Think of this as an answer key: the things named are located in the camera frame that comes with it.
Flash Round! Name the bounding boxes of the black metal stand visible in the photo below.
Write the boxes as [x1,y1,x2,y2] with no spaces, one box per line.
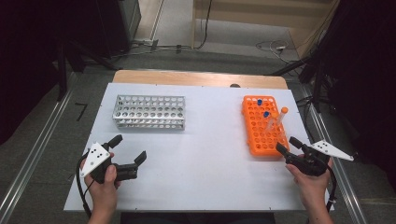
[55,36,120,102]
[270,55,332,114]

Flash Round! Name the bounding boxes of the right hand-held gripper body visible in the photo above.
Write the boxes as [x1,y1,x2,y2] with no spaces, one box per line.
[284,139,355,177]

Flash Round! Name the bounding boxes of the black hanging cable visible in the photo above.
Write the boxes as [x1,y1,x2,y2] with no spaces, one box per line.
[194,0,214,50]

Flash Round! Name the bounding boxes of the grey power strip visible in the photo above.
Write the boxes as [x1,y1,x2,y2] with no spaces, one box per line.
[132,38,160,51]

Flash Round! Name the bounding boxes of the metal test tube rack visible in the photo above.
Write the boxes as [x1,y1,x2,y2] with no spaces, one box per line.
[112,94,187,131]

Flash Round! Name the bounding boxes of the person's right hand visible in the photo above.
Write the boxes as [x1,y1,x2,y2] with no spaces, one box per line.
[285,153,334,207]

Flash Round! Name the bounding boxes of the dark cabinet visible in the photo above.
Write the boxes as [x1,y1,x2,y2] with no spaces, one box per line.
[96,0,142,59]

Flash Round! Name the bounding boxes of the orange plastic test tube rack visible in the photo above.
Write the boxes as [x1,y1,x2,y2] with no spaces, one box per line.
[241,94,290,158]

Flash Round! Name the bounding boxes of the wooden partition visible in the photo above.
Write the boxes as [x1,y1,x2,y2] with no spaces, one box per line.
[191,0,341,59]

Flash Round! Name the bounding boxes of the right hand-held gripper cable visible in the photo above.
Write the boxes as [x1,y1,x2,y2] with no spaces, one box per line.
[325,166,338,213]

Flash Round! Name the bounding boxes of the white table board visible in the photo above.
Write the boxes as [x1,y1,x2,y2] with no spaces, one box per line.
[64,82,334,213]

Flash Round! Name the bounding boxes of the person's left hand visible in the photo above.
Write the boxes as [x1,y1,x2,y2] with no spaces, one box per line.
[80,151,123,208]

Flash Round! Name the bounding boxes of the left hand-held gripper cable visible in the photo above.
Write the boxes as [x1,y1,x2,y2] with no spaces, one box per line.
[76,153,94,218]

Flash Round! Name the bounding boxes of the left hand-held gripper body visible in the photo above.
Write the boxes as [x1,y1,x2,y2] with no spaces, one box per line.
[79,141,139,185]

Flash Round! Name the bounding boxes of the orange-capped test tube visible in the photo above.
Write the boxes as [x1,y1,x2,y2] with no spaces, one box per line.
[265,111,280,132]
[275,106,290,127]

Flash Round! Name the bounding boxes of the black floor cables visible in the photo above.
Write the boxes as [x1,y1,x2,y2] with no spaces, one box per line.
[295,95,323,147]

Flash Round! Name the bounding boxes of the hand-held gripper cable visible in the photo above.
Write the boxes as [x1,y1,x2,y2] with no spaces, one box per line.
[325,166,338,213]
[76,153,94,218]

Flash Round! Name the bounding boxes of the white floor cable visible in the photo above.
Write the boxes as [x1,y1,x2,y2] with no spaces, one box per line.
[255,39,293,63]

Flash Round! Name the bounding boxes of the metal floor rail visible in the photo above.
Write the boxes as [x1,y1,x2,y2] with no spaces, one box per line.
[298,85,369,224]
[0,73,78,224]

